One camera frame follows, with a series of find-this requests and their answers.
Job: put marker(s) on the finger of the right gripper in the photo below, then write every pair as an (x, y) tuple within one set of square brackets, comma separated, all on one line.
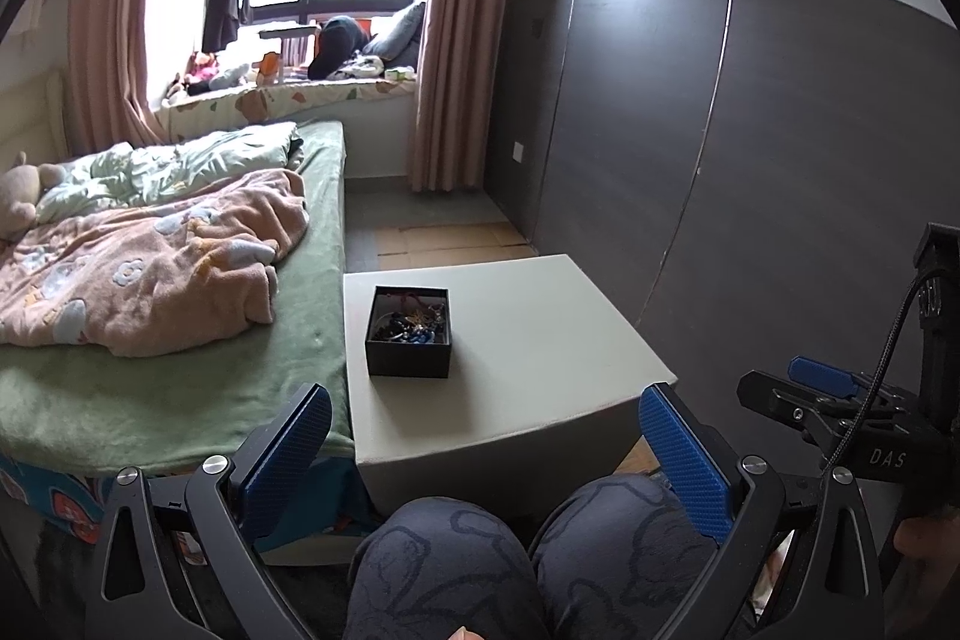
[(816, 416), (822, 378)]

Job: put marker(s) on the right pink curtain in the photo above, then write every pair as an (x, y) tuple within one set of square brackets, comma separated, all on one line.
[(455, 86)]

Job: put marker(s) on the grey pillow on sill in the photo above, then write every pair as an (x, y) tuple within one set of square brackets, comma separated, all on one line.
[(399, 44)]

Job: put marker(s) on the plush toy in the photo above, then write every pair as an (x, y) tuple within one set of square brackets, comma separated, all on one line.
[(21, 188)]

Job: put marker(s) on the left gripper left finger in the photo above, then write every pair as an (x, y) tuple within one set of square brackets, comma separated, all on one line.
[(227, 504)]

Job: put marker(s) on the green bed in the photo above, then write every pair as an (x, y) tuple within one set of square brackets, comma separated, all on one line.
[(74, 416)]

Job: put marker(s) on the window seat cushion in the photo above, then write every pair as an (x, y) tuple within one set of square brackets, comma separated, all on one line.
[(256, 105)]

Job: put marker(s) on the pink fleece blanket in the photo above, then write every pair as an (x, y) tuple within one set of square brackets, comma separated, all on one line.
[(154, 280)]

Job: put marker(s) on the right hand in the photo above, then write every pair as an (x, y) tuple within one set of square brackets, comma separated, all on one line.
[(934, 538)]

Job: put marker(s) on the black jewelry box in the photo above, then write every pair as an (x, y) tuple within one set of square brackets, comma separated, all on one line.
[(409, 333)]

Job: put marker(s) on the light green duvet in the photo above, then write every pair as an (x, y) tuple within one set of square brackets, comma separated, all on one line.
[(128, 177)]

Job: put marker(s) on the left pink curtain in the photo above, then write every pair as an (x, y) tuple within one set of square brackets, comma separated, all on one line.
[(106, 76)]

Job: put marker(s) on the wall socket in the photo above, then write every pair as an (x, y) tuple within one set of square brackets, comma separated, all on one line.
[(517, 148)]

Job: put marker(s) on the dark bag on sill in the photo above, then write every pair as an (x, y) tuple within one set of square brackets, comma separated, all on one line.
[(340, 39)]

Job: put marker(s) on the pink curtain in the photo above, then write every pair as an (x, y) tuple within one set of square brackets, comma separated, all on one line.
[(455, 86), (106, 76)]

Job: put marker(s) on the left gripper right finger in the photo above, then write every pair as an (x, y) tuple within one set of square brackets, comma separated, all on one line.
[(830, 586)]

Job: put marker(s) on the person's legs in dark trousers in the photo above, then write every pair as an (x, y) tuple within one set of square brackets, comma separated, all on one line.
[(614, 560)]

